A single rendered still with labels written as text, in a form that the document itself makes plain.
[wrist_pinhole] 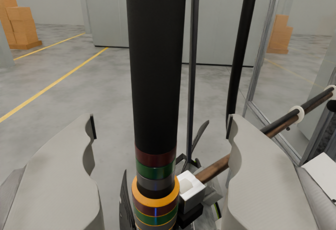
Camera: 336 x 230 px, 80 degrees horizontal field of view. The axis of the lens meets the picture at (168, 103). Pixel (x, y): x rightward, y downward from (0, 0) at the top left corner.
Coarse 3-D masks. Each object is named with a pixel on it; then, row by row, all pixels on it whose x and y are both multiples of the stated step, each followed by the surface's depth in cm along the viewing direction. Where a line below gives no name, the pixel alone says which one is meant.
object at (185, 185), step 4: (180, 180) 22; (184, 180) 22; (188, 180) 22; (180, 184) 21; (184, 184) 21; (188, 184) 21; (180, 188) 21; (184, 188) 21; (188, 188) 21; (180, 192) 21; (184, 192) 21
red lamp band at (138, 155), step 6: (138, 150) 15; (174, 150) 15; (138, 156) 15; (144, 156) 15; (150, 156) 15; (156, 156) 15; (162, 156) 15; (168, 156) 15; (174, 156) 16; (144, 162) 15; (150, 162) 15; (156, 162) 15; (162, 162) 15; (168, 162) 15
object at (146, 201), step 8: (176, 184) 18; (136, 192) 17; (176, 192) 18; (144, 200) 17; (152, 200) 17; (160, 200) 17; (168, 200) 17; (136, 208) 18; (152, 216) 17; (136, 224) 19
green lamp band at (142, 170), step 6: (138, 162) 16; (174, 162) 16; (138, 168) 16; (144, 168) 15; (150, 168) 15; (156, 168) 15; (162, 168) 15; (168, 168) 16; (174, 168) 17; (144, 174) 16; (150, 174) 15; (156, 174) 15; (162, 174) 16; (168, 174) 16
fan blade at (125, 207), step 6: (126, 186) 66; (120, 192) 75; (126, 192) 65; (126, 198) 64; (120, 204) 74; (126, 204) 63; (120, 210) 74; (126, 210) 63; (126, 216) 64; (132, 216) 56; (120, 222) 74; (126, 222) 67; (132, 222) 56; (120, 228) 74; (126, 228) 68; (132, 228) 58
